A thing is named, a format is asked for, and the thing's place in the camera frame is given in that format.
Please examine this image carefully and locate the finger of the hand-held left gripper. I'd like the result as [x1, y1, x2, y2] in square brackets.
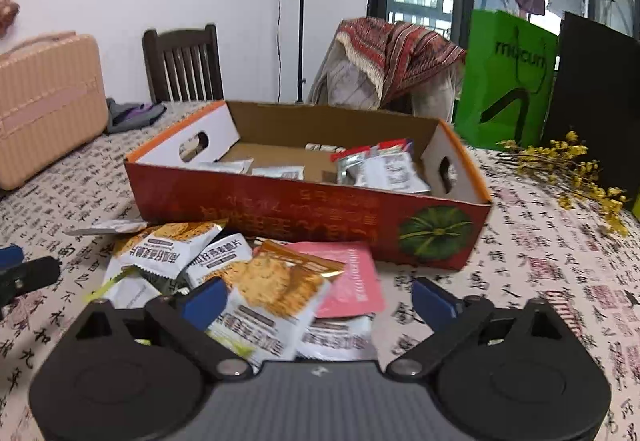
[0, 245, 25, 270]
[0, 257, 62, 307]

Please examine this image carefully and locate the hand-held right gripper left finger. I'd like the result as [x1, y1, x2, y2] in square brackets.
[75, 277, 254, 380]

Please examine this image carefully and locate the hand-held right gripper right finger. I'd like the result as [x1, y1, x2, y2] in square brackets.
[387, 277, 567, 380]

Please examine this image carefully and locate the orange cracker packet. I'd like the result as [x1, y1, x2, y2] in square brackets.
[207, 241, 346, 369]

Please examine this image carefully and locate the pile of cracker packets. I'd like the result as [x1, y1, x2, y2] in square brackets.
[65, 218, 378, 363]

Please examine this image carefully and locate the white green snack packet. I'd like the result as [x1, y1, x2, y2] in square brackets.
[102, 266, 162, 310]

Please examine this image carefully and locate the pink snack packet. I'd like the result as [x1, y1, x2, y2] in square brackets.
[285, 241, 387, 319]

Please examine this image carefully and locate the orange cardboard box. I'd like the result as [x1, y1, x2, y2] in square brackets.
[124, 100, 493, 271]

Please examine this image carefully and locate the red silver snack packet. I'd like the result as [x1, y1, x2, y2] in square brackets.
[331, 145, 382, 186]
[362, 152, 432, 194]

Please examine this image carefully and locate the white grey snack packet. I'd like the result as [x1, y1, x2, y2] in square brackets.
[192, 160, 254, 176]
[251, 165, 306, 180]

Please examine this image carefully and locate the calligraphy printed tablecloth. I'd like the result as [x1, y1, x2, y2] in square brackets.
[0, 98, 640, 441]

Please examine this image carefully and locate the pink suitcase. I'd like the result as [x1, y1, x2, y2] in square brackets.
[0, 32, 110, 192]

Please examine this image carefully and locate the purple grey cloth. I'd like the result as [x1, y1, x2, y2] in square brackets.
[106, 98, 167, 136]

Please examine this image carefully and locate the yellow flower branch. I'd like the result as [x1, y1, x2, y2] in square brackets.
[495, 131, 631, 237]

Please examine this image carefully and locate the green shopping bag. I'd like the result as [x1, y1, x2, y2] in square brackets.
[454, 9, 560, 150]

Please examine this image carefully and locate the chair with patterned cloth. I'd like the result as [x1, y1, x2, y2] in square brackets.
[306, 41, 463, 122]

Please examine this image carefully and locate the dark wooden chair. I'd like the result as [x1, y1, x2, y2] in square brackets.
[141, 23, 225, 104]

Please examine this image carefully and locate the black shopping bag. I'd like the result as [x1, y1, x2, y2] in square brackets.
[542, 0, 640, 192]

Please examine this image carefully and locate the studio light on stand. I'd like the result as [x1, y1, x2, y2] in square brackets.
[277, 0, 313, 102]

